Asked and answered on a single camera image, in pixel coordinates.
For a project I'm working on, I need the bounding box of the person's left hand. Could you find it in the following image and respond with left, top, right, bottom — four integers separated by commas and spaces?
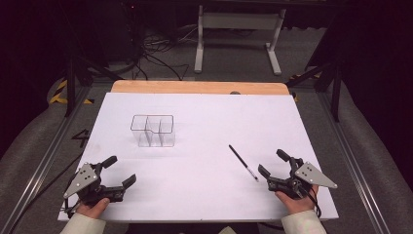
76, 197, 111, 219

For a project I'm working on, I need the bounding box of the yellow black floor tape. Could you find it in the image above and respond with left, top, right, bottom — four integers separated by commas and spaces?
48, 79, 95, 105

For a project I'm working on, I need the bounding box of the black floor cable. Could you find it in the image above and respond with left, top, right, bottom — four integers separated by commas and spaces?
8, 151, 84, 234

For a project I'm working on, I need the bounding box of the white metal stand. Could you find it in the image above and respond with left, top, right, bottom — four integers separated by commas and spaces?
194, 4, 287, 76

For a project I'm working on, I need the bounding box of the black pen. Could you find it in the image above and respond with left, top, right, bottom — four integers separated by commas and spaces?
228, 144, 260, 182

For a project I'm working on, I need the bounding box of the aluminium floor rail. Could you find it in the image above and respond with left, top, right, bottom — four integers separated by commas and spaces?
0, 85, 93, 234
316, 91, 393, 234

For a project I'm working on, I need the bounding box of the tangle of floor cables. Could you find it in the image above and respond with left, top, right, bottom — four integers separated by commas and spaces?
132, 23, 257, 82

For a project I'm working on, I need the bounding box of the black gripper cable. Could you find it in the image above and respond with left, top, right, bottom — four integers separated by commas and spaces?
61, 197, 81, 218
305, 186, 323, 218

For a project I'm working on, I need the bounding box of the person's right hand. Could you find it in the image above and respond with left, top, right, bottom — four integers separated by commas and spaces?
275, 184, 319, 215

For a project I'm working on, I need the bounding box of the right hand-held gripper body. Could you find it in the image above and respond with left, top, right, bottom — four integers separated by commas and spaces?
268, 157, 338, 200

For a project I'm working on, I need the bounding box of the clear acrylic organizer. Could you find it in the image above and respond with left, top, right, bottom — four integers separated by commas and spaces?
130, 114, 176, 148

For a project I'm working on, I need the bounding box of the white table sheet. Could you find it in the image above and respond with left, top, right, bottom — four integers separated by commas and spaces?
57, 92, 340, 223

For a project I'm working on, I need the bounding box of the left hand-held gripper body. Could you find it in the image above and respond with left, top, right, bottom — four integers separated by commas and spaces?
62, 163, 127, 207

